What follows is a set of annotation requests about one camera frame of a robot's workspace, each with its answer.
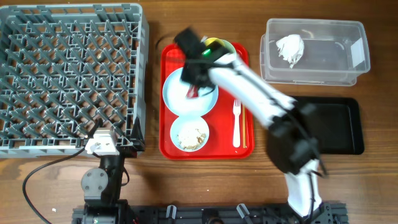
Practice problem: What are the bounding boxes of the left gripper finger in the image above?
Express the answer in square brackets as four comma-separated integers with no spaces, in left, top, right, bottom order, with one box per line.
[88,118,103,137]
[130,116,145,144]

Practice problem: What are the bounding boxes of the red snack wrapper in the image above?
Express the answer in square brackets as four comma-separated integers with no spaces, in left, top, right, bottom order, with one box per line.
[186,85,200,99]

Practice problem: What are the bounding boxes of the small light blue bowl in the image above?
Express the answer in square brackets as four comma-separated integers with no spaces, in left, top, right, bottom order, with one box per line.
[170,116,210,152]

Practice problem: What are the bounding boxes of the leftover rice with scraps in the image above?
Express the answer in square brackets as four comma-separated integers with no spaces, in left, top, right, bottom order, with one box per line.
[177,128,207,151]

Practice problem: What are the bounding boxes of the white napkin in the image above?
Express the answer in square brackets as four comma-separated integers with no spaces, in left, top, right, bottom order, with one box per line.
[276,34,305,68]

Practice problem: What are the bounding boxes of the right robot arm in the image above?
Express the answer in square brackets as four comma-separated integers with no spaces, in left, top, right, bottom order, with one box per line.
[181,44,327,223]

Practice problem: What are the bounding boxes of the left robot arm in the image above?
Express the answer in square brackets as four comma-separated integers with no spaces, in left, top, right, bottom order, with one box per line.
[73,118,145,224]

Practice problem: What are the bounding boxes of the grey dishwasher rack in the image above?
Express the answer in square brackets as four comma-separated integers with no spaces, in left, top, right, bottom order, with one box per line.
[1,3,149,158]

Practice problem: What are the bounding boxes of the large light blue plate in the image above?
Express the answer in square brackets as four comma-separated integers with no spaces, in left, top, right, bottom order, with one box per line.
[162,67,219,116]

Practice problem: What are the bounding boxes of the yellow plastic cup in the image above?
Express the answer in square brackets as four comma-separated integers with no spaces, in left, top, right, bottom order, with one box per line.
[204,37,225,51]

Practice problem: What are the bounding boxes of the light green bowl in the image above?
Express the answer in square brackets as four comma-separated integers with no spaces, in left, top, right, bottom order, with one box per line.
[221,39,237,58]

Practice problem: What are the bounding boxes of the white plastic fork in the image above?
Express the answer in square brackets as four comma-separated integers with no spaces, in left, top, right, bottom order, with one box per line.
[233,100,241,148]

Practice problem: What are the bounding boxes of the wooden chopstick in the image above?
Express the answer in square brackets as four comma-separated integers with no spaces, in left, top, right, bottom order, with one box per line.
[242,105,246,149]

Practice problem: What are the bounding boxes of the red plastic tray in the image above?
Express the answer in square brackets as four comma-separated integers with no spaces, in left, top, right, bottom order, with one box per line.
[159,44,254,160]

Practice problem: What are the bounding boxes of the clear plastic bin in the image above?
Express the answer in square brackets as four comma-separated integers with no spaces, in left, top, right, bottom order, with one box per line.
[260,18,371,86]

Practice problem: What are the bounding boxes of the black plastic tray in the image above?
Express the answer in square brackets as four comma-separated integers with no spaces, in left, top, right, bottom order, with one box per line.
[294,96,365,155]

